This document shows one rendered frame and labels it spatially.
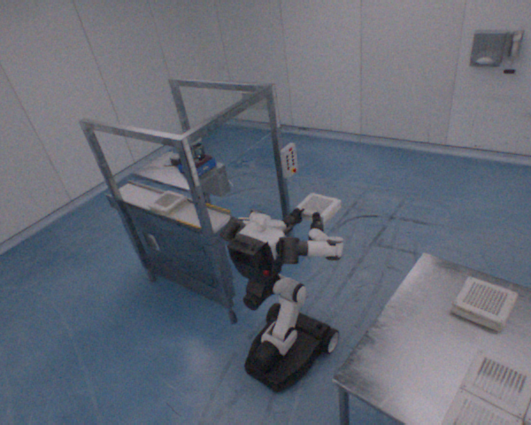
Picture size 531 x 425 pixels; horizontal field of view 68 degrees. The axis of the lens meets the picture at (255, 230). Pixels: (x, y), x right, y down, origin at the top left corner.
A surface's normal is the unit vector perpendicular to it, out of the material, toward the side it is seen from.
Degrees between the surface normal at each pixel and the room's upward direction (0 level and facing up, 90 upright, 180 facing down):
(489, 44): 90
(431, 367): 0
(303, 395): 0
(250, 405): 0
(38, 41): 90
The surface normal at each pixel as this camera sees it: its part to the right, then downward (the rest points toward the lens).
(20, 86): 0.80, 0.26
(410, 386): -0.15, -0.79
